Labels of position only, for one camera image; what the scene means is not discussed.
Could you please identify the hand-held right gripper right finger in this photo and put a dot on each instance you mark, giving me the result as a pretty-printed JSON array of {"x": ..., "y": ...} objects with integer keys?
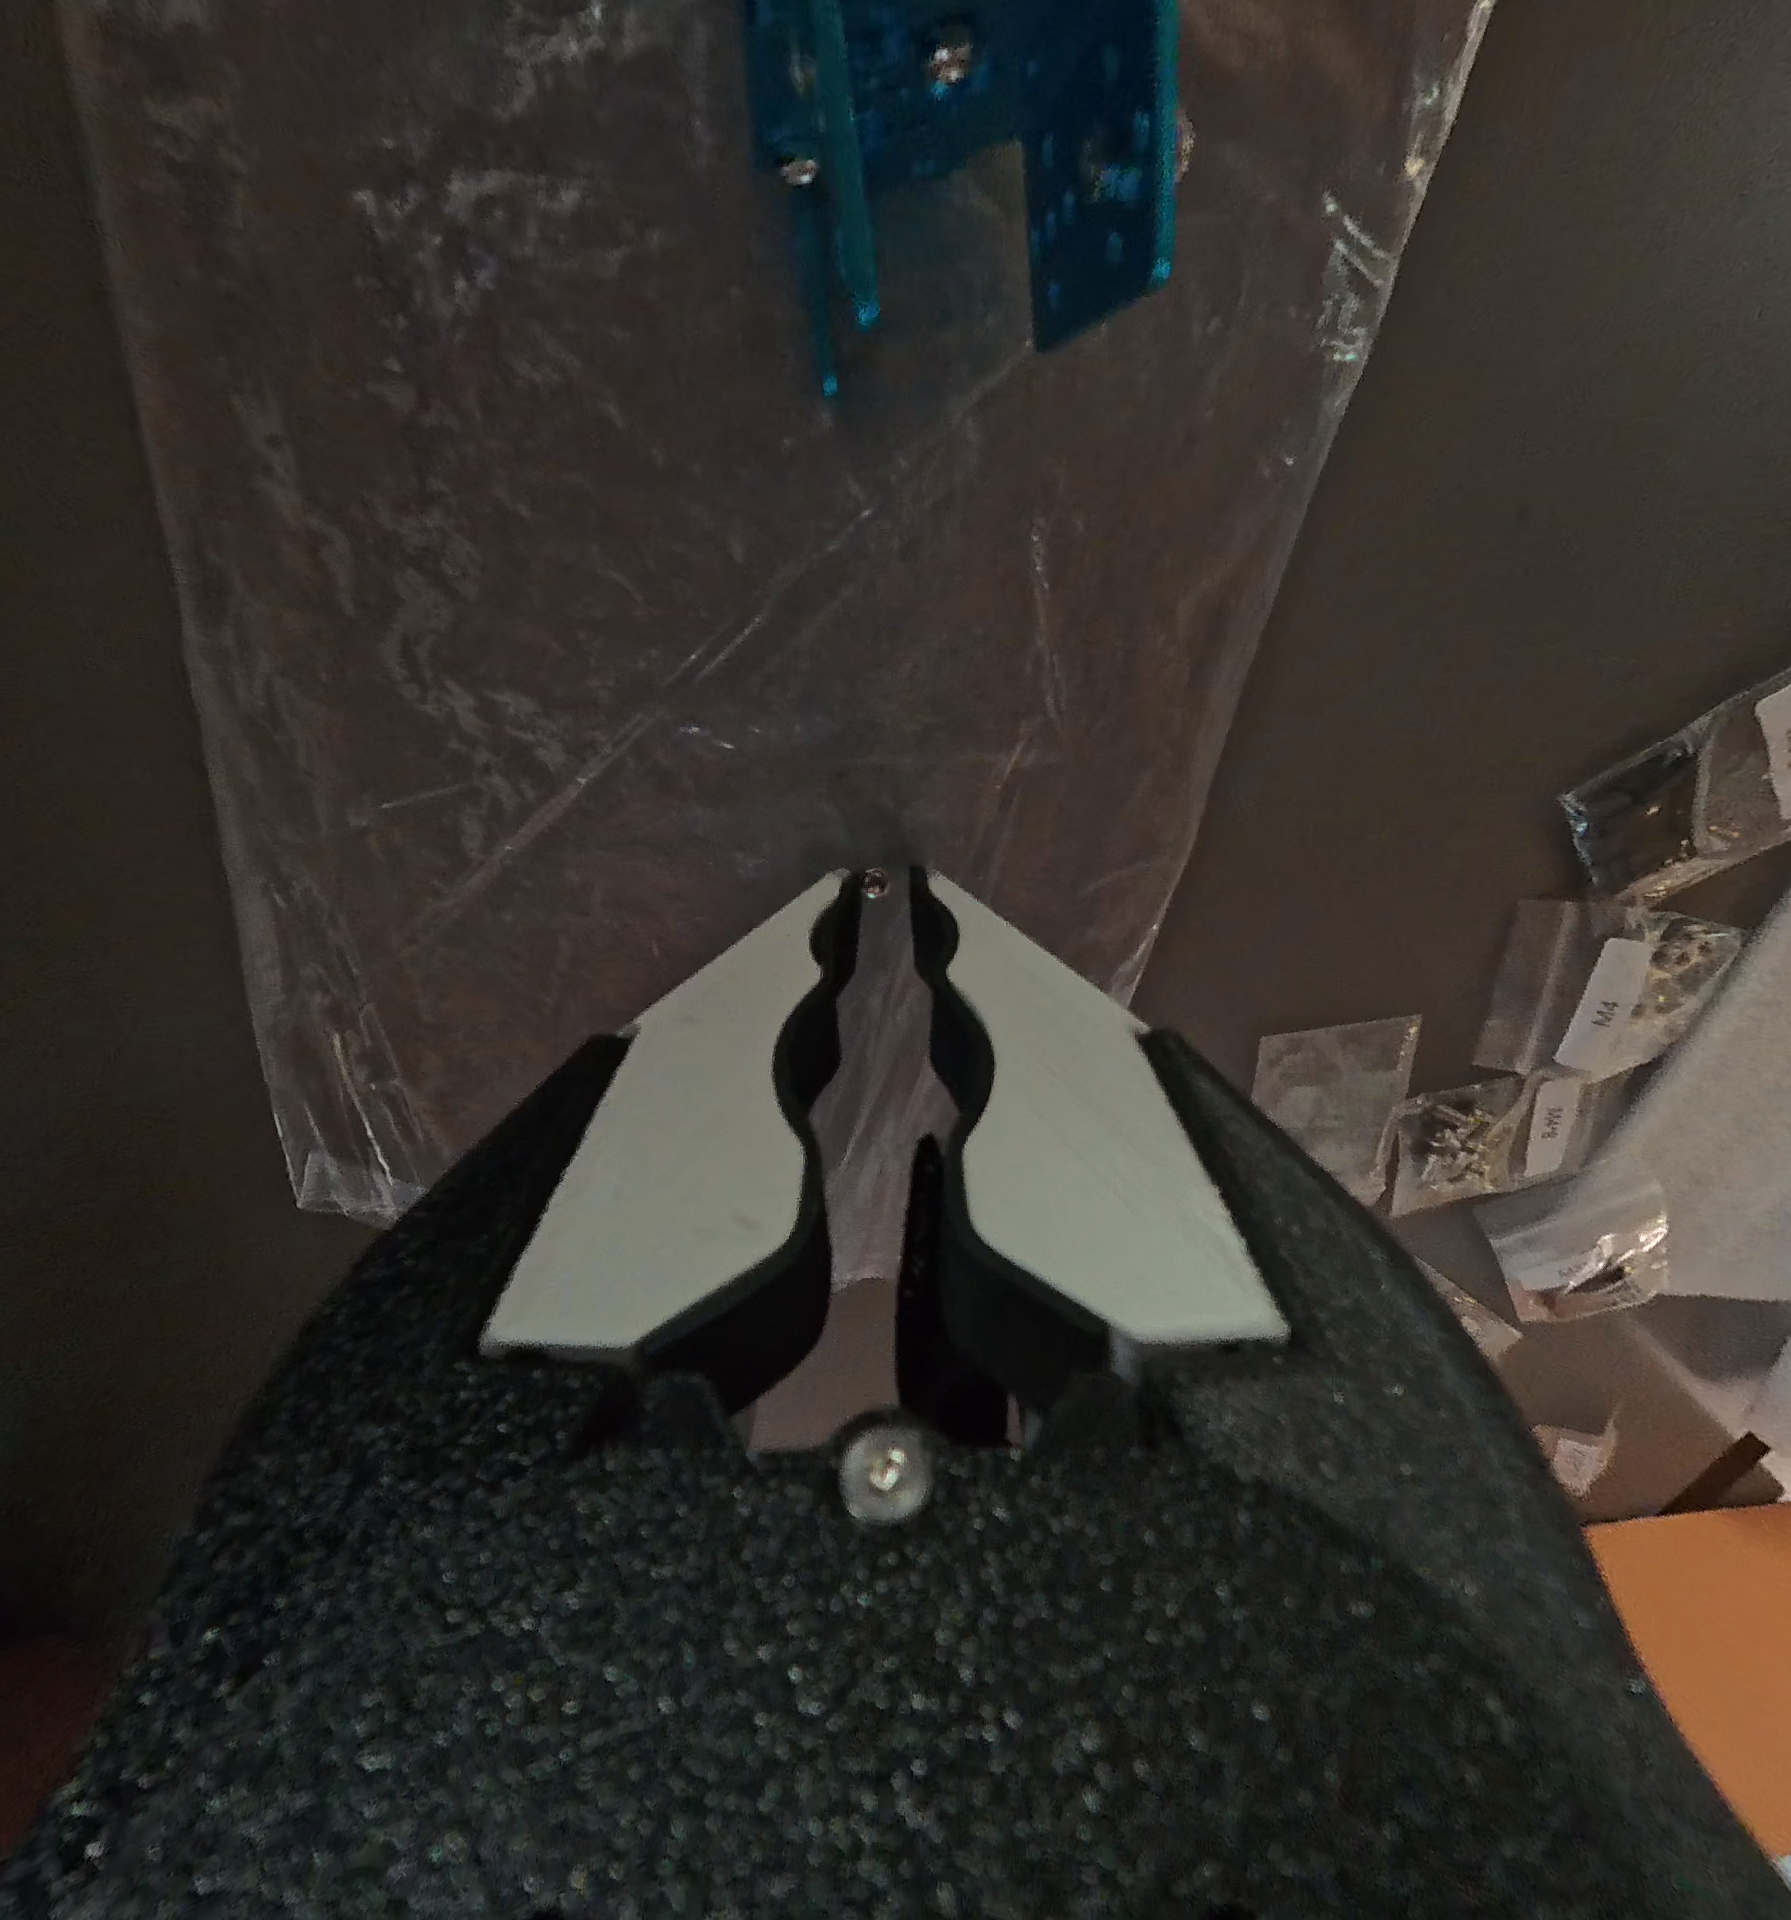
[{"x": 1105, "y": 1201}]

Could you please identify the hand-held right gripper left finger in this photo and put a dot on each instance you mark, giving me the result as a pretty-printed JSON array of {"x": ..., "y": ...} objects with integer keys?
[{"x": 640, "y": 1201}]

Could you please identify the blue metal bracket assembly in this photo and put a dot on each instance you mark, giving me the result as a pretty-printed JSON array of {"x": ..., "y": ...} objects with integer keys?
[{"x": 1089, "y": 180}]

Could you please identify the dark grey desk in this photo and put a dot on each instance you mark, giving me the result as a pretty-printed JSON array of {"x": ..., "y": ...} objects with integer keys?
[{"x": 1584, "y": 377}]

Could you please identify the pile of small screw bags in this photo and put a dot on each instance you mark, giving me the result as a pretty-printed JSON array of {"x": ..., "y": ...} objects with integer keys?
[{"x": 1539, "y": 1095}]

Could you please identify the white foam slab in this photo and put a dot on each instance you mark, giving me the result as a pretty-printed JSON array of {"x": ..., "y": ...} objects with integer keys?
[{"x": 1764, "y": 1125}]

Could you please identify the large clear plastic bag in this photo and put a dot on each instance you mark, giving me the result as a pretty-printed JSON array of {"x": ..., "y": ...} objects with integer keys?
[{"x": 461, "y": 524}]

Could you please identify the orange cardboard box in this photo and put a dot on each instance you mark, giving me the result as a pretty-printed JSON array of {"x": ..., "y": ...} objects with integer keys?
[{"x": 1735, "y": 1650}]

